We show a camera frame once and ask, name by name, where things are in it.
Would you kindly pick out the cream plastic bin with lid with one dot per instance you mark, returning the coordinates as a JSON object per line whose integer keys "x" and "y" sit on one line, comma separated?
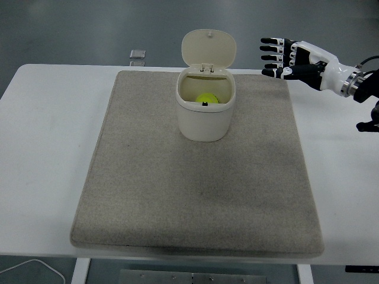
{"x": 204, "y": 124}

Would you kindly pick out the grey metal plate with screws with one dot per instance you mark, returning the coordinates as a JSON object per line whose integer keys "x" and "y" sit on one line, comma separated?
{"x": 177, "y": 278}

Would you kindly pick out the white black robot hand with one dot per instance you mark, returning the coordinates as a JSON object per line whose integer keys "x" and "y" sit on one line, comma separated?
{"x": 331, "y": 72}

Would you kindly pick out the black table control panel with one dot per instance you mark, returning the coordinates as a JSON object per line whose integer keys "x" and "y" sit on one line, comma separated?
{"x": 361, "y": 269}

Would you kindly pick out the beige grey fabric mat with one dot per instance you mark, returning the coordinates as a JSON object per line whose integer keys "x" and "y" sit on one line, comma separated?
{"x": 177, "y": 192}

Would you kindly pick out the white table leg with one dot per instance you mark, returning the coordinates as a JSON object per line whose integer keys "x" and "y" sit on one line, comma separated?
{"x": 80, "y": 272}
{"x": 305, "y": 275}

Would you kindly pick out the square metal floor plate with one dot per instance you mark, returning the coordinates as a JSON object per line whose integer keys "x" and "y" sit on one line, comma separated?
{"x": 138, "y": 54}
{"x": 137, "y": 63}

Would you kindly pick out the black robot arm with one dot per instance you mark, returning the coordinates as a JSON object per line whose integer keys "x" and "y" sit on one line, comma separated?
{"x": 364, "y": 88}

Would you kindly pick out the yellow-green tennis ball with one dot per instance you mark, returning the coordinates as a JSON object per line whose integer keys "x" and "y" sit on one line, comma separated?
{"x": 205, "y": 97}

